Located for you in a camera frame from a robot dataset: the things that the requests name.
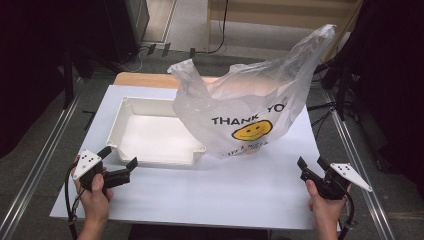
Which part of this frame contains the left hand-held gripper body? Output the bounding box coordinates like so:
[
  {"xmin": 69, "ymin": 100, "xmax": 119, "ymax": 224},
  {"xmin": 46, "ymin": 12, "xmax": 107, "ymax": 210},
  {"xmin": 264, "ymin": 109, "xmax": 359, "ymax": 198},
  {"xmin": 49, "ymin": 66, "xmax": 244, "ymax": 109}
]
[{"xmin": 72, "ymin": 149, "xmax": 131, "ymax": 194}]

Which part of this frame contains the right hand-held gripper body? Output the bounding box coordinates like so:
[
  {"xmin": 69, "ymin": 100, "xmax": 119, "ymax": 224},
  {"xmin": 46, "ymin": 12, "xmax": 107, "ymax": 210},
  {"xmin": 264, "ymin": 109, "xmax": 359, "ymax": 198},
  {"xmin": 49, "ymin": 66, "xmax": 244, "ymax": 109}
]
[{"xmin": 308, "ymin": 162, "xmax": 374, "ymax": 201}]

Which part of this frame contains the white plastic bin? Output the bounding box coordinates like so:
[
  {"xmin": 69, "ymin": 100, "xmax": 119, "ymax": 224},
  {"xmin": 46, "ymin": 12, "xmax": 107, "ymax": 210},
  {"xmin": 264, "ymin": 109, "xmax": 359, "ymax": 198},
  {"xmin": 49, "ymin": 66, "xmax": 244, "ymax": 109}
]
[{"xmin": 105, "ymin": 96, "xmax": 208, "ymax": 168}]

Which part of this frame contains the translucent plastic bag smiley print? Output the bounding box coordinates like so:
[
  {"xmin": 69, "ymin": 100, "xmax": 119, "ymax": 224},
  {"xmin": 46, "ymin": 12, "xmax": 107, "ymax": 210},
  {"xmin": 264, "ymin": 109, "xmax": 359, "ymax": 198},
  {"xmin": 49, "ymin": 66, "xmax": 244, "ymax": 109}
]
[{"xmin": 166, "ymin": 23, "xmax": 337, "ymax": 160}]

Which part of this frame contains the person's right hand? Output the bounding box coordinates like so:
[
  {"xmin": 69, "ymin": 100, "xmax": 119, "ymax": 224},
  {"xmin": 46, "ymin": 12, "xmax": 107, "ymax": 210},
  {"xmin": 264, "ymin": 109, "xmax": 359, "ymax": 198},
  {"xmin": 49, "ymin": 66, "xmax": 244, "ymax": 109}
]
[{"xmin": 305, "ymin": 178, "xmax": 353, "ymax": 232}]

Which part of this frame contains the person's left hand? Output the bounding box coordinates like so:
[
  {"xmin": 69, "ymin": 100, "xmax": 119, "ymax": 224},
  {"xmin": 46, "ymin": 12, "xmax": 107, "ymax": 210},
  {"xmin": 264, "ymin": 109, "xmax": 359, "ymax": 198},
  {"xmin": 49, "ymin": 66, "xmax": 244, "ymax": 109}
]
[{"xmin": 71, "ymin": 161, "xmax": 114, "ymax": 224}]

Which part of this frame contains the black tripod stand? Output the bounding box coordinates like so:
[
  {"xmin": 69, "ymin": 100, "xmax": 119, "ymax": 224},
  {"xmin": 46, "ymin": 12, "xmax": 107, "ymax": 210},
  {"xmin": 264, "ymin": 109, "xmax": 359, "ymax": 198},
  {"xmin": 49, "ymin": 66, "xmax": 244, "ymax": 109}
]
[{"xmin": 306, "ymin": 54, "xmax": 356, "ymax": 123}]

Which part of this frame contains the white table cover sheet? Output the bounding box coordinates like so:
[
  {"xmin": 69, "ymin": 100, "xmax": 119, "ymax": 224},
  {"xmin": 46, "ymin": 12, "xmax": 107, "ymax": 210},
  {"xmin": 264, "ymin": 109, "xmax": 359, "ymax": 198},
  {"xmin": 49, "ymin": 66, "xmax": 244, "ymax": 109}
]
[{"xmin": 49, "ymin": 84, "xmax": 342, "ymax": 232}]

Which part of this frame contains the person's dark clothing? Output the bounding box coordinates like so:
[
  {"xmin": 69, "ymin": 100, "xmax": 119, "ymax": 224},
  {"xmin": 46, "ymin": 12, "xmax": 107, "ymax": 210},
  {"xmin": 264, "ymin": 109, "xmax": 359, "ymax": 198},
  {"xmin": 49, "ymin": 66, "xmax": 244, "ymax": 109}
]
[{"xmin": 127, "ymin": 223, "xmax": 270, "ymax": 240}]

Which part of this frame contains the dark cabinet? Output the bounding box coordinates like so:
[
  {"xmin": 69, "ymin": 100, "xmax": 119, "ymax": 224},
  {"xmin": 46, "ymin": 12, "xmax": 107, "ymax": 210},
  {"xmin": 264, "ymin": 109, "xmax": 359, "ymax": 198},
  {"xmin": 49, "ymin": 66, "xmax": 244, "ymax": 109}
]
[{"xmin": 101, "ymin": 0, "xmax": 150, "ymax": 65}]

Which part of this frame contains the light wooden shelf unit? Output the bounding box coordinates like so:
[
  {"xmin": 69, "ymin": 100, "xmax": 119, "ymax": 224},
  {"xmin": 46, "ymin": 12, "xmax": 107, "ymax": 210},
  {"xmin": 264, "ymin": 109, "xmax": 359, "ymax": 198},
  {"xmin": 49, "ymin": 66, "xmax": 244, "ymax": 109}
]
[{"xmin": 205, "ymin": 0, "xmax": 363, "ymax": 63}]

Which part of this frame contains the metal floor rail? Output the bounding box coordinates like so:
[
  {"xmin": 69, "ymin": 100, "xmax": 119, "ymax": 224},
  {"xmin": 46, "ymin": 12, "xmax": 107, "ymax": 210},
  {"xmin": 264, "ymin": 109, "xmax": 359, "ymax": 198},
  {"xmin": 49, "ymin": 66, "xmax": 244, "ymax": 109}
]
[
  {"xmin": 323, "ymin": 89, "xmax": 397, "ymax": 240},
  {"xmin": 0, "ymin": 94, "xmax": 82, "ymax": 240}
]

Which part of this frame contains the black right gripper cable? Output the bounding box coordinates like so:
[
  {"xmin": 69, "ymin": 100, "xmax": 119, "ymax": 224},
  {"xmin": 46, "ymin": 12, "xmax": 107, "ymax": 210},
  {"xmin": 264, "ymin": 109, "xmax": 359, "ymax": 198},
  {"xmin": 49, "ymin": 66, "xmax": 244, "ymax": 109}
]
[{"xmin": 337, "ymin": 191, "xmax": 356, "ymax": 240}]

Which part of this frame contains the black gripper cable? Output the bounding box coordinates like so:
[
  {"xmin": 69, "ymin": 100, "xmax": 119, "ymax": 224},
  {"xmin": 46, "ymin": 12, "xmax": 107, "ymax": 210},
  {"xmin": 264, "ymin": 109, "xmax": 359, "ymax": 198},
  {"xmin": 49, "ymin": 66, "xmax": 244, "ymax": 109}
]
[
  {"xmin": 337, "ymin": 191, "xmax": 356, "ymax": 240},
  {"xmin": 64, "ymin": 162, "xmax": 85, "ymax": 240}
]

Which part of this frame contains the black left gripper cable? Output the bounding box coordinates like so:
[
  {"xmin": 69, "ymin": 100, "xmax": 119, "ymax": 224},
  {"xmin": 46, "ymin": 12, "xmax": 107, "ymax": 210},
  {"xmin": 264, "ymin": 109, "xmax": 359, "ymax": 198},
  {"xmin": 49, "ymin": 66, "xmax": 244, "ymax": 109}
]
[{"xmin": 64, "ymin": 162, "xmax": 85, "ymax": 240}]

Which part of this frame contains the white floor cable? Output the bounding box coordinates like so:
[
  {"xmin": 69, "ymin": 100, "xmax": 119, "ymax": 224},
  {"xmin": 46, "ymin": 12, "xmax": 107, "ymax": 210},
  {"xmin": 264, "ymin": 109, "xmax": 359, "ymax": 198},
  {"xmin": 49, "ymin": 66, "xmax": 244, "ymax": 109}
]
[{"xmin": 124, "ymin": 46, "xmax": 149, "ymax": 74}]

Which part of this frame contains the black hanging cable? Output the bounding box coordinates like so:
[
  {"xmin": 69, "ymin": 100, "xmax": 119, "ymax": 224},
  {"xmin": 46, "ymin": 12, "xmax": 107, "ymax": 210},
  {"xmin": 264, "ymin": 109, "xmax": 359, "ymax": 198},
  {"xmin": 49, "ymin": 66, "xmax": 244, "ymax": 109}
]
[{"xmin": 207, "ymin": 0, "xmax": 230, "ymax": 55}]

